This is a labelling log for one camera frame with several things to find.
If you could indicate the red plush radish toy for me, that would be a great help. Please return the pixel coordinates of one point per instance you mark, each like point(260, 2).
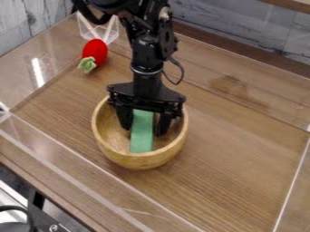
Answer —
point(95, 54)

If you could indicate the green rectangular block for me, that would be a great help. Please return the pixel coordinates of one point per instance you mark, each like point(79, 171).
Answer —
point(141, 134)

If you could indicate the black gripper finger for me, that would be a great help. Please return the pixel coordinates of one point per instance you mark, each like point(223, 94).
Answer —
point(125, 116)
point(163, 124)

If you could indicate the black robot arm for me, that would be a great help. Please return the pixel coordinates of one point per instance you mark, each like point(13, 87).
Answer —
point(148, 24)

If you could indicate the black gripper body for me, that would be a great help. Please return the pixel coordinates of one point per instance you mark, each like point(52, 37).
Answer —
point(147, 94)

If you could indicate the black table leg bracket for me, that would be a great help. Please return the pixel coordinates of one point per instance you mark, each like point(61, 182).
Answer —
point(43, 222)

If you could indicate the clear acrylic corner bracket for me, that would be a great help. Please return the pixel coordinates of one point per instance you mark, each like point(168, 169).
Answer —
point(105, 32)

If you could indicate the clear acrylic tray wall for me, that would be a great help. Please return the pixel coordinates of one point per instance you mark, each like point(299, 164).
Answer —
point(48, 146)

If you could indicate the brown wooden bowl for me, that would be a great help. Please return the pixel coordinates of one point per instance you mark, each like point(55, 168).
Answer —
point(112, 140)

